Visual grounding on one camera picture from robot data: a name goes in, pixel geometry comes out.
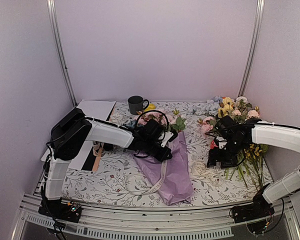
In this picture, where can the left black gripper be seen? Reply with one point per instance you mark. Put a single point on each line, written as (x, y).
(162, 156)

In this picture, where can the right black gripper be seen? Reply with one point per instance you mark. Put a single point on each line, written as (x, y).
(214, 157)

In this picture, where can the yellow flower stem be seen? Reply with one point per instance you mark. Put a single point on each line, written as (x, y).
(150, 107)

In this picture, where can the white printed ribbon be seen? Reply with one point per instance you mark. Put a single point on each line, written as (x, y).
(137, 183)

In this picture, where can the pink wrapping paper sheet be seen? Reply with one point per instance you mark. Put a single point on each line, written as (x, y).
(170, 179)

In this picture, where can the blue hydrangea stem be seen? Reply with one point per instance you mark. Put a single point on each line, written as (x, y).
(130, 123)

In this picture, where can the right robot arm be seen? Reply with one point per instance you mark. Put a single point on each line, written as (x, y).
(284, 141)

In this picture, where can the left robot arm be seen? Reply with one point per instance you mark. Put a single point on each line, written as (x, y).
(102, 132)

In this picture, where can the pile of fake flowers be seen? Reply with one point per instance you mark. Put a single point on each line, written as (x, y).
(240, 110)

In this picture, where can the dark grey mug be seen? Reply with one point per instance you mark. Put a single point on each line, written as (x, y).
(137, 104)

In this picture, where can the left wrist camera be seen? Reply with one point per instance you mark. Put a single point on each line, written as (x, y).
(167, 137)

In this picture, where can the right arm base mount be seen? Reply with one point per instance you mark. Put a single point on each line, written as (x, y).
(257, 209)

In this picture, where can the front aluminium rail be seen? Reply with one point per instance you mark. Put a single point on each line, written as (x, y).
(145, 221)

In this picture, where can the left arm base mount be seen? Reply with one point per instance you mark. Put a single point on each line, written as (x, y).
(70, 212)

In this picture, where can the right aluminium frame post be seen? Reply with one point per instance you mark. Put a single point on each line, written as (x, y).
(260, 4)

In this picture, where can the aluminium frame post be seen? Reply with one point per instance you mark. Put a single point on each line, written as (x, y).
(260, 4)
(52, 13)

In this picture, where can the left aluminium frame post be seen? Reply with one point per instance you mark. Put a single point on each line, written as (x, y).
(52, 13)

